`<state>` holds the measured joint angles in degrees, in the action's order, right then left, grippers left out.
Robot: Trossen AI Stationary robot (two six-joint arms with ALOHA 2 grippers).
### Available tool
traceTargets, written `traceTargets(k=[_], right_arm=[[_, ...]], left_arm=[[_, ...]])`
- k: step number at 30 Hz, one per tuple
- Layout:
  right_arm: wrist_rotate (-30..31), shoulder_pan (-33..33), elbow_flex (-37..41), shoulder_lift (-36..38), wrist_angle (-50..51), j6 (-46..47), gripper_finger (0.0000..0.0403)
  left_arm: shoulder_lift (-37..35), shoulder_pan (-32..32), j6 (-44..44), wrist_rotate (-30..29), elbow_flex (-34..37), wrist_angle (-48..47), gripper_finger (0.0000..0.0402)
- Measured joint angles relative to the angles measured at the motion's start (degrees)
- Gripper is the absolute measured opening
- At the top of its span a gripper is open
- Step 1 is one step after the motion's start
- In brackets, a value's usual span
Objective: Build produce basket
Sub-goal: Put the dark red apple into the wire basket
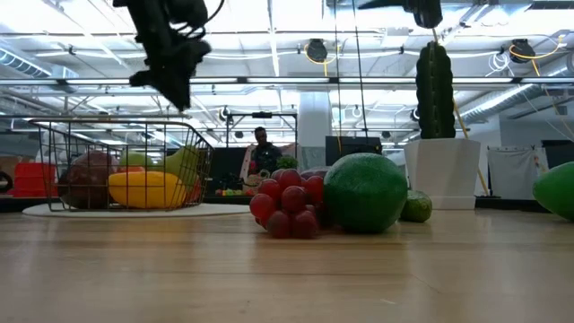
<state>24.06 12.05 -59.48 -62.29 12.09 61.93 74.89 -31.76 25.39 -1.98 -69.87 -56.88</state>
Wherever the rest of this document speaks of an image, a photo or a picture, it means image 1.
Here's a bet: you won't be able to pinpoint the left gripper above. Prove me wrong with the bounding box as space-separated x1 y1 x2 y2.
129 13 212 113

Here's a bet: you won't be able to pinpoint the speckled yellow-green pear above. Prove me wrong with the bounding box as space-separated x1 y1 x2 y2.
161 144 202 189

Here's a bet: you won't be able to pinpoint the bright red apple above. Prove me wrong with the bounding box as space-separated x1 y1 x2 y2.
186 177 203 205

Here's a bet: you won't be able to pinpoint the yellow-orange mango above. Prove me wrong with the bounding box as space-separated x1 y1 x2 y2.
107 170 187 210

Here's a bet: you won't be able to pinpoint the dark red pomegranate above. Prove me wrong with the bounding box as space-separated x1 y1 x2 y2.
57 150 118 211

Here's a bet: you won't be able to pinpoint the small green lime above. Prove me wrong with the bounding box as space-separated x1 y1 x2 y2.
399 189 434 224

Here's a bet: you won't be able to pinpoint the bright green mango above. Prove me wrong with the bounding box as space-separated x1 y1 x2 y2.
532 161 574 222

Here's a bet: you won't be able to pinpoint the person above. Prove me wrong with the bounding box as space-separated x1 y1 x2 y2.
248 126 284 179

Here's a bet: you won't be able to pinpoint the long ceiling light bar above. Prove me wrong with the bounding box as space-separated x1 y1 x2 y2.
0 76 574 86

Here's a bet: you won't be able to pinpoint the woven straw bag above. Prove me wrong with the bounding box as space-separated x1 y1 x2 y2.
243 169 272 195

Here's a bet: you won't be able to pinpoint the white plate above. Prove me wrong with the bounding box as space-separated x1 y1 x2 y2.
22 203 252 219

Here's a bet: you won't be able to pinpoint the green leafy plant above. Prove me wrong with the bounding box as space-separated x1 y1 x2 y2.
275 155 300 170

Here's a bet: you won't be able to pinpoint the red grape bunch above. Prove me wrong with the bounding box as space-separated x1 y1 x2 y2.
249 168 335 240

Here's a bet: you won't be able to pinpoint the red storage bins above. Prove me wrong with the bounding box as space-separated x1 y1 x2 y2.
12 161 59 198

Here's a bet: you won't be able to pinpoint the black flat monitor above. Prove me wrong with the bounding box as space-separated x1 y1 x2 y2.
325 135 383 168

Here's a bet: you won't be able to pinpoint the large dark green lime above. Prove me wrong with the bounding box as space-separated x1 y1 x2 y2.
322 152 409 234

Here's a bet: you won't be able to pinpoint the white hanging cloth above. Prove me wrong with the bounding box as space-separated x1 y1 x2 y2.
487 145 547 201

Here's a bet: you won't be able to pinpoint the black equipment box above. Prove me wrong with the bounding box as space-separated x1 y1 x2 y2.
541 139 574 170

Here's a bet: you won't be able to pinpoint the gold wire basket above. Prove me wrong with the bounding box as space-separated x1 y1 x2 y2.
29 117 215 213

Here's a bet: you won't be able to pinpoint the black rig frame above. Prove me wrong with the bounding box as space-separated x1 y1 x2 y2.
225 110 300 149

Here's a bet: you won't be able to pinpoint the black ceiling cable reel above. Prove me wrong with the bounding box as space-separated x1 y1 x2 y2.
306 38 328 64
509 38 537 65

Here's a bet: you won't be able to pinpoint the silver ceiling duct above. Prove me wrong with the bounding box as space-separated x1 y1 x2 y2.
0 47 80 93
459 53 574 125

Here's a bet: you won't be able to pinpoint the yellow hanging cable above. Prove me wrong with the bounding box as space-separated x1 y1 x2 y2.
430 27 491 197

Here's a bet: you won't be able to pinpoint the black aluminium table frame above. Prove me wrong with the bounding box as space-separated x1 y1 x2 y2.
0 193 574 213

